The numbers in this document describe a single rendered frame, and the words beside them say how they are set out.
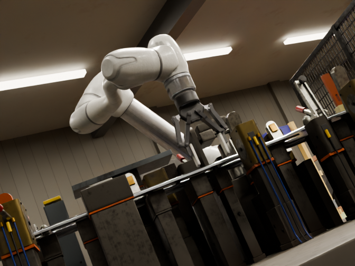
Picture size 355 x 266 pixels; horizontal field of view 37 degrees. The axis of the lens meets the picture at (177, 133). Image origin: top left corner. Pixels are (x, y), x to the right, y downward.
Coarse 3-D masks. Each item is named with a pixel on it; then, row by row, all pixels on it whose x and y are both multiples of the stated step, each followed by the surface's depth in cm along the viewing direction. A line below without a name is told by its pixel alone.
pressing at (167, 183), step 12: (336, 120) 170; (300, 132) 164; (288, 144) 177; (204, 168) 149; (228, 168) 166; (168, 180) 147; (180, 180) 156; (144, 192) 145; (168, 192) 165; (144, 204) 163; (84, 216) 147; (48, 228) 138; (72, 228) 157; (36, 240) 151
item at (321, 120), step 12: (312, 120) 147; (324, 120) 147; (312, 132) 149; (324, 132) 145; (324, 144) 145; (336, 144) 145; (324, 156) 147; (336, 156) 145; (336, 168) 144; (348, 168) 144; (336, 180) 146; (348, 180) 143; (348, 192) 142; (348, 204) 144; (348, 216) 146
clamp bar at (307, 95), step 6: (300, 78) 188; (294, 84) 192; (300, 84) 191; (306, 84) 190; (300, 90) 189; (306, 90) 190; (306, 96) 189; (312, 96) 188; (306, 102) 188; (312, 102) 188; (318, 102) 187; (312, 108) 186; (318, 108) 187; (324, 114) 185
